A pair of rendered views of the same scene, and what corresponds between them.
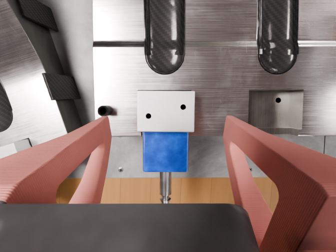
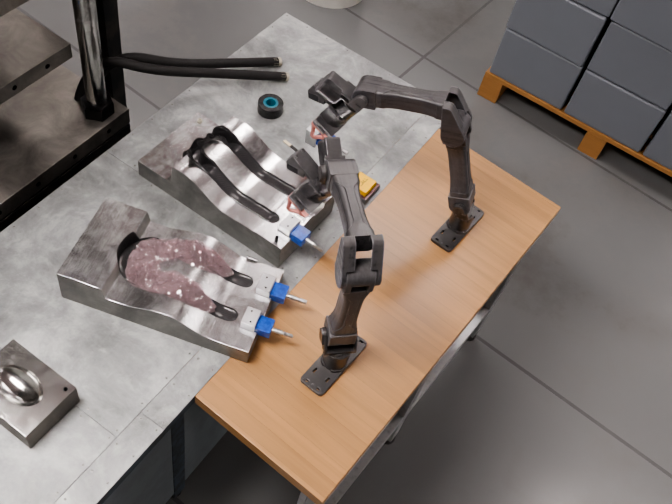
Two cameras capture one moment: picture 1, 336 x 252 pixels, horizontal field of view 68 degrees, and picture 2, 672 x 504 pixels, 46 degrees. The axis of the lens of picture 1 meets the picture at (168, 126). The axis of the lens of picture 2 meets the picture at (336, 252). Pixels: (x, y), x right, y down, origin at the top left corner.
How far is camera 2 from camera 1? 1.95 m
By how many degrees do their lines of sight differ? 39
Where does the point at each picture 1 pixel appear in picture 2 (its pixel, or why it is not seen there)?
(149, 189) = (313, 275)
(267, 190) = not seen: hidden behind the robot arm
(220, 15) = (273, 200)
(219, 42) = (281, 204)
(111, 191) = (303, 288)
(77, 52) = not seen: hidden behind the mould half
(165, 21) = (263, 213)
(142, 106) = (284, 225)
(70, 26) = not seen: hidden behind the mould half
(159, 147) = (298, 232)
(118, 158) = (291, 275)
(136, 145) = (291, 266)
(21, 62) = (237, 260)
